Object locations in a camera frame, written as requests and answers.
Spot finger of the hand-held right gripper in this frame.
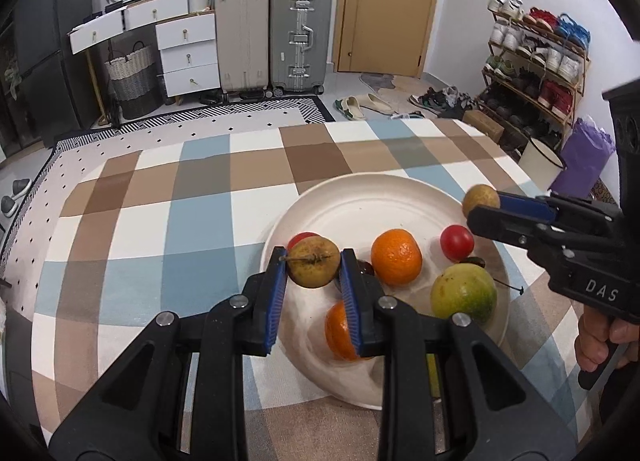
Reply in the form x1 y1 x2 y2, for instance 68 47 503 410
496 192 623 223
466 205 567 256

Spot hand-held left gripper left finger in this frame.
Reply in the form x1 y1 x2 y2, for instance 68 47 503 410
47 246 289 461

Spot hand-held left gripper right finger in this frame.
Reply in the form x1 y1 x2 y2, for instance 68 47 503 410
341 247 577 461

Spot orange tangerine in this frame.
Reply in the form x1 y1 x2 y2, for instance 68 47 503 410
325 301 373 361
371 228 423 288

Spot small brown round fruit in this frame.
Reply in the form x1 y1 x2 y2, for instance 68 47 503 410
461 184 501 218
279 236 342 289

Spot dark cherry with stem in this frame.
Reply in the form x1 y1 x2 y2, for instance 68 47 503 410
459 256 524 294

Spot red cherry tomato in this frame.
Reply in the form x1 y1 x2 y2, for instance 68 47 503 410
440 224 475 262
287 232 321 252

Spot large green round fruit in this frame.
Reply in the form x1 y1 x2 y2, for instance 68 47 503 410
430 263 498 326

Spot white round plate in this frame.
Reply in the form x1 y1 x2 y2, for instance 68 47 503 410
260 172 512 411

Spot person's right forearm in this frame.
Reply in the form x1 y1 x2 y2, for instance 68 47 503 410
597 365 640 442

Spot person's right hand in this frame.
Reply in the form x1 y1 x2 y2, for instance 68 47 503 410
574 304 640 373

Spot white bucket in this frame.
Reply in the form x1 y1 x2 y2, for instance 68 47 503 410
517 136 566 182

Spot purple bag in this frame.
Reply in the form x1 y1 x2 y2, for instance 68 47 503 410
549 117 615 199

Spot brown cardboard box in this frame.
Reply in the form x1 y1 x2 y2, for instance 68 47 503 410
462 110 506 142

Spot wooden shoe rack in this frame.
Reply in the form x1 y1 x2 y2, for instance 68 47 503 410
472 8 592 152

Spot heap of dark sneakers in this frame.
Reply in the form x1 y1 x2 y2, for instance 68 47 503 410
409 86 481 119

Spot shoe rack with shoes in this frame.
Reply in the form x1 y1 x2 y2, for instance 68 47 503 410
486 0 591 142

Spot beige slipper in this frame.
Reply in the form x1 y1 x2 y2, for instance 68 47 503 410
357 94 396 115
334 96 366 120

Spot grey door mat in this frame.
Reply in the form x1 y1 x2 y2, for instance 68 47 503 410
360 72 396 92

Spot wooden door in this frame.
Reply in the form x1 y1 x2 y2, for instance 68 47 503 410
332 0 445 78

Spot white drawer dresser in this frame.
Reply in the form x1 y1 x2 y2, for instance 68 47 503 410
68 0 221 98

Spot grey and white woven basket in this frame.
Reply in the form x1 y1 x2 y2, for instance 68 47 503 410
104 41 163 120

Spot silver suitcase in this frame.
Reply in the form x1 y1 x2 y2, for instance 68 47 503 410
269 0 333 96

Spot beige suitcase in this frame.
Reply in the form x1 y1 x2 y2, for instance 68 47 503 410
214 0 272 98

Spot tall glass door cabinet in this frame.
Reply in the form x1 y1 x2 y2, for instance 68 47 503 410
0 16 26 162

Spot dark grey refrigerator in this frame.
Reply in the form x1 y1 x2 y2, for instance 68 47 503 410
12 0 103 147

